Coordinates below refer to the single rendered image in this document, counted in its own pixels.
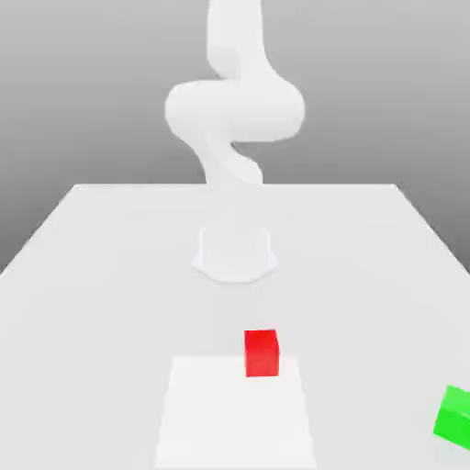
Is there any small red cube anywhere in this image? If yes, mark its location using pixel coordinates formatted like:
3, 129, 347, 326
243, 329, 281, 378

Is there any small green cube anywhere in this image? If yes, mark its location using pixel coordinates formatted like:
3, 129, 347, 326
432, 384, 470, 452

